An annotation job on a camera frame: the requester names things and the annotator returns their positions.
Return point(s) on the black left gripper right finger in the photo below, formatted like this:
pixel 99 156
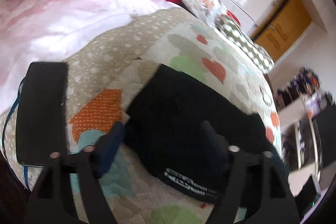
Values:
pixel 252 181

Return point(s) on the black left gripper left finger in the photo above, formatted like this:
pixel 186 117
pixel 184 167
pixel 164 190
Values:
pixel 52 199

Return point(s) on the black pants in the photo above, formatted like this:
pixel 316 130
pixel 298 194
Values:
pixel 164 130

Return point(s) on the white cluttered shelf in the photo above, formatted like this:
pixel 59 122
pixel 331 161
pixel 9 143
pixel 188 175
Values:
pixel 307 124

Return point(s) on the black smartphone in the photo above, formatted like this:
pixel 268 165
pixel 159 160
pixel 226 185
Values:
pixel 41 115

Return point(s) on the green white bolster pillow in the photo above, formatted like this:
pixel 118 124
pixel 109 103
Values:
pixel 232 31

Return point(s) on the heart patterned quilt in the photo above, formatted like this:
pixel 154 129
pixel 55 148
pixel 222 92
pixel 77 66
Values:
pixel 105 77

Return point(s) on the wooden door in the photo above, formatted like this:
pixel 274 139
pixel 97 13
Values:
pixel 284 28

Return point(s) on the pink bed sheet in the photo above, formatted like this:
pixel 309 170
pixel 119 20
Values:
pixel 52 30

